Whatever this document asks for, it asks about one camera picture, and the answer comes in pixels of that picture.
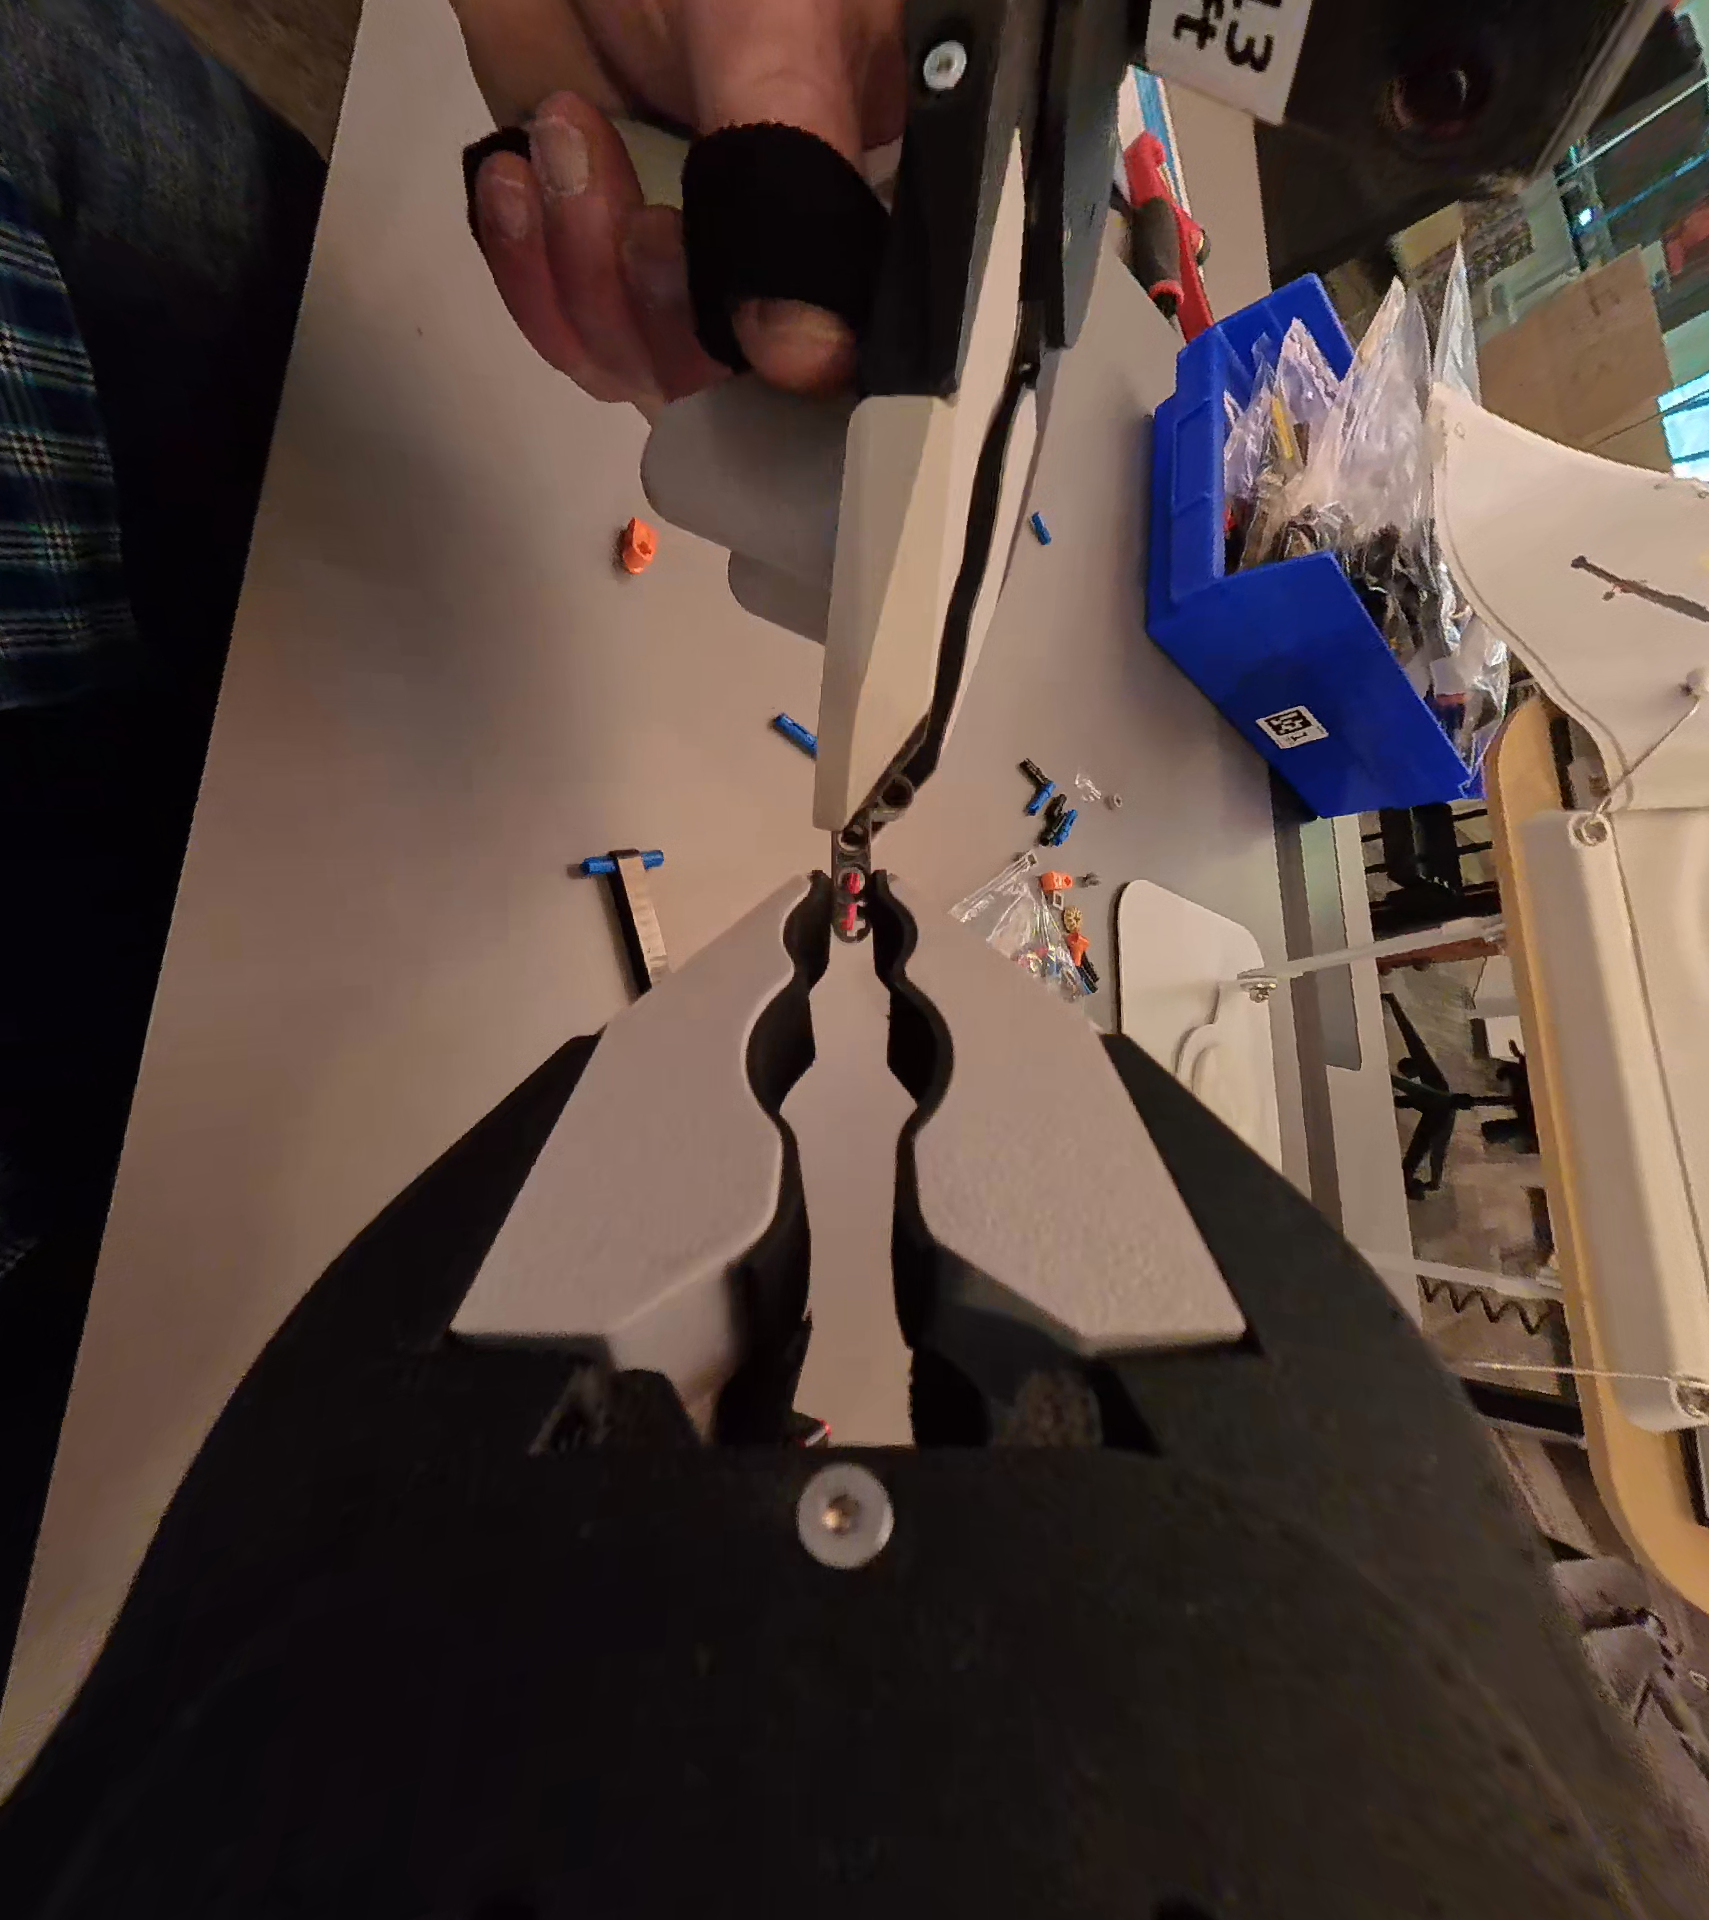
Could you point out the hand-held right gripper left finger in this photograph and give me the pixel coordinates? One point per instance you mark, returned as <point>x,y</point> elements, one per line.
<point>613,1170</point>

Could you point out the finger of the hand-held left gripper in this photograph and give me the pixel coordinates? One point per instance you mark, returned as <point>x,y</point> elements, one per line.
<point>882,600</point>
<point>1011,482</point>

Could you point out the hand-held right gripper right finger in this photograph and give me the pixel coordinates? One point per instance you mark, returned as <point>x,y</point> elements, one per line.
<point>1063,1185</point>

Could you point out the black lego beam blue pins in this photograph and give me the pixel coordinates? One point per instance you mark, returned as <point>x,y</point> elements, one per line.
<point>638,923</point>

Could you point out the small dark lego beam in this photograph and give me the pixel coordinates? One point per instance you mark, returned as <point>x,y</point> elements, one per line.
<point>849,879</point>

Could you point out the black lego pin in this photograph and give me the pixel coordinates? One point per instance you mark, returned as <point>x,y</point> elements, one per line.
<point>1033,784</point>

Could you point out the orange lego piece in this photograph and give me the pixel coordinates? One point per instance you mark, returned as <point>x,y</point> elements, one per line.
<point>637,548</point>

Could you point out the clear bag of lego pieces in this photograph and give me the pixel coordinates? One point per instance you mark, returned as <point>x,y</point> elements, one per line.
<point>1027,931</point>

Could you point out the person's left hand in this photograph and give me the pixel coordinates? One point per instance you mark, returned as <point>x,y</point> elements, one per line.
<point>583,257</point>

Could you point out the red black hand tool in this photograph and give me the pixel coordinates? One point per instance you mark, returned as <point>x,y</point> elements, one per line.
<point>1165,225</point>

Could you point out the blue storage bin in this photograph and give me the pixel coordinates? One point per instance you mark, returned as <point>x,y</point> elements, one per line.
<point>1287,644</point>

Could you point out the pile of clear parts bags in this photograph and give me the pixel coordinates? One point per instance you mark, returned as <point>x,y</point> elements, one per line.
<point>1372,436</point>

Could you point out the white rod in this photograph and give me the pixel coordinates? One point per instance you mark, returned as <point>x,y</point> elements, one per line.
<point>1379,955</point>

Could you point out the oval wooden board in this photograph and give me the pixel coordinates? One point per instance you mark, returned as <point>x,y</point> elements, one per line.
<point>1529,961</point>

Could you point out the white panel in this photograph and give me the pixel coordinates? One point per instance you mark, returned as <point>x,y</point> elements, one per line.
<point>1617,1124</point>

